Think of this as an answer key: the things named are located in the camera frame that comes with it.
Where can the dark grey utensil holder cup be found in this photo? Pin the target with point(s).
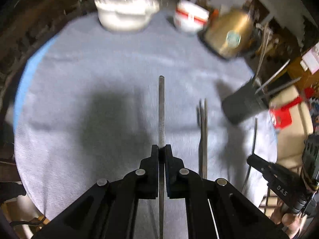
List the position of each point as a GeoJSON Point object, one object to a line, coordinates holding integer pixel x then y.
{"type": "Point", "coordinates": [243, 104]}

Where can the red white stacked bowls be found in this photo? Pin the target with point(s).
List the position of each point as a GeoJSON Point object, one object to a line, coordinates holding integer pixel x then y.
{"type": "Point", "coordinates": [189, 17]}

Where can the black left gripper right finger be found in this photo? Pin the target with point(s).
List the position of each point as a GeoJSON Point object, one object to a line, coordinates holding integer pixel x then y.
{"type": "Point", "coordinates": [180, 181]}

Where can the carved dark wooden chair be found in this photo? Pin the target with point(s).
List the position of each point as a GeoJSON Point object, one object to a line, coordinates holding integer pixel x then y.
{"type": "Point", "coordinates": [24, 29]}

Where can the person right hand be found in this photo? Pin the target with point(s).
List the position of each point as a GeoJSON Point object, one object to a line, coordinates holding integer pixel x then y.
{"type": "Point", "coordinates": [293, 222]}

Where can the brass electric kettle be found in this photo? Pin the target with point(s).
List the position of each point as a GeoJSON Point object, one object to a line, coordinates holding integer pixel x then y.
{"type": "Point", "coordinates": [232, 34]}

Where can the thin dark chopstick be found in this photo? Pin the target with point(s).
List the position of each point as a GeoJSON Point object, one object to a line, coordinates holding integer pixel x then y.
{"type": "Point", "coordinates": [273, 76]}

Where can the wall calendar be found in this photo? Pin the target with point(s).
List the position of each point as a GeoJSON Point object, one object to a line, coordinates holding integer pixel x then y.
{"type": "Point", "coordinates": [310, 60]}

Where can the red package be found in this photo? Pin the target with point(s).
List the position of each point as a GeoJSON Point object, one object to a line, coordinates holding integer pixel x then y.
{"type": "Point", "coordinates": [281, 116]}

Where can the grey table cloth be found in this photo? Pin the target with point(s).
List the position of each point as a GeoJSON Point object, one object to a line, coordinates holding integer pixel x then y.
{"type": "Point", "coordinates": [87, 113]}

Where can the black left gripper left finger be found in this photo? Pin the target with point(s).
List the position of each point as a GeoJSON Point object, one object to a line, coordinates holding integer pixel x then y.
{"type": "Point", "coordinates": [148, 180]}

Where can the white pot with plastic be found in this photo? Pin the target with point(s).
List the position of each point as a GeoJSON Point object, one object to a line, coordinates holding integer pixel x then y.
{"type": "Point", "coordinates": [126, 15]}

